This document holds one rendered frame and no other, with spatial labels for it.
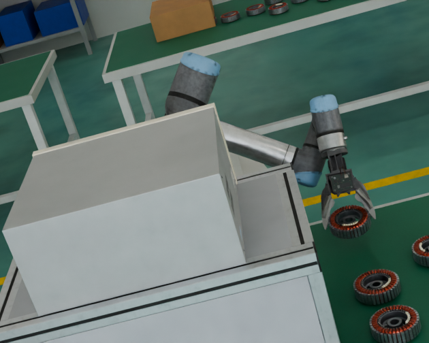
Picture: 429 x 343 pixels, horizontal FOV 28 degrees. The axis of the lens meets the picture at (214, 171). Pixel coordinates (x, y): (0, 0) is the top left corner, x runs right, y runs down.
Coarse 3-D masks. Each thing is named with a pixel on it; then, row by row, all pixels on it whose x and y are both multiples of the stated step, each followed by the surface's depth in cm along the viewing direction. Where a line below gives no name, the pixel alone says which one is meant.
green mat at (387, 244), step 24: (384, 216) 242; (408, 216) 239; (336, 240) 238; (360, 240) 234; (384, 240) 231; (408, 240) 228; (336, 264) 227; (360, 264) 224; (384, 264) 221; (408, 264) 218; (336, 288) 217; (408, 288) 208; (336, 312) 207; (360, 312) 205; (360, 336) 196
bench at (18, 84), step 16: (16, 64) 534; (32, 64) 523; (48, 64) 518; (0, 80) 508; (16, 80) 497; (32, 80) 487; (0, 96) 475; (16, 96) 466; (32, 96) 463; (64, 96) 552; (32, 112) 469; (64, 112) 552; (32, 128) 473; (16, 192) 491
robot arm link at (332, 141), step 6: (318, 138) 231; (324, 138) 229; (330, 138) 228; (336, 138) 228; (342, 138) 229; (318, 144) 231; (324, 144) 229; (330, 144) 228; (336, 144) 228; (342, 144) 228; (324, 150) 229
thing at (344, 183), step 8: (328, 152) 226; (336, 152) 226; (344, 152) 229; (336, 160) 228; (336, 168) 228; (344, 168) 227; (328, 176) 228; (336, 176) 225; (344, 176) 225; (352, 176) 224; (328, 184) 225; (336, 184) 225; (344, 184) 224; (352, 184) 224; (336, 192) 225; (344, 192) 230
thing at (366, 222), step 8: (344, 208) 233; (352, 208) 232; (360, 208) 231; (336, 216) 231; (344, 216) 233; (352, 216) 231; (360, 216) 229; (368, 216) 228; (336, 224) 228; (344, 224) 227; (352, 224) 226; (360, 224) 226; (368, 224) 227; (336, 232) 228; (344, 232) 226; (352, 232) 225; (360, 232) 226
